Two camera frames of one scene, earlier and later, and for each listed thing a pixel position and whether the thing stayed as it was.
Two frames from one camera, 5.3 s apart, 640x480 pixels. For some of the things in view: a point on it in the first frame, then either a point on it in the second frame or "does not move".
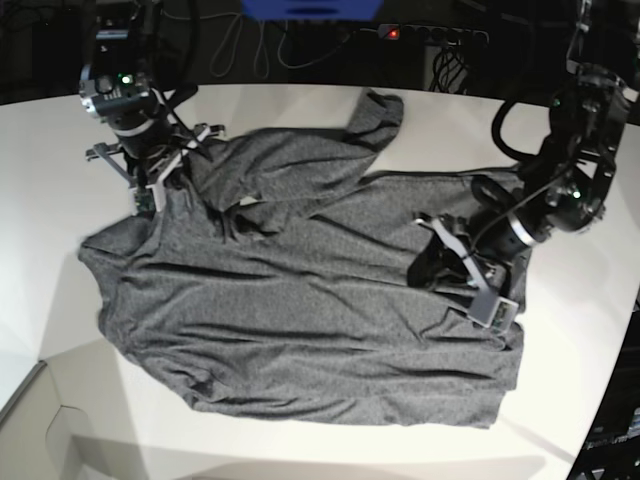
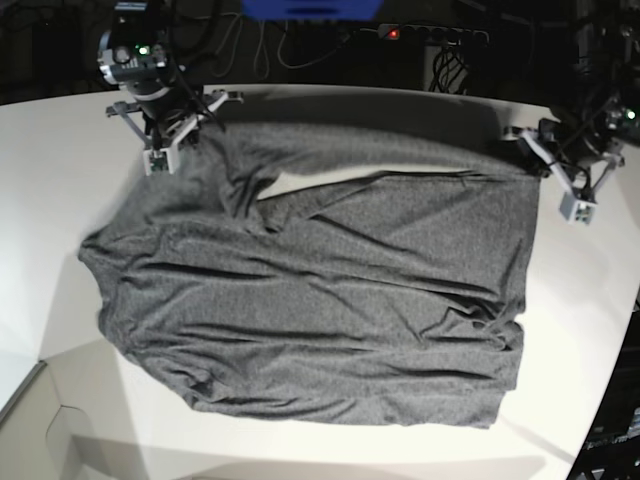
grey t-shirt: (273, 281) does not move
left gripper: (126, 102) -> (143, 65)
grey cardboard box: (72, 419) does not move
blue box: (311, 10) does not move
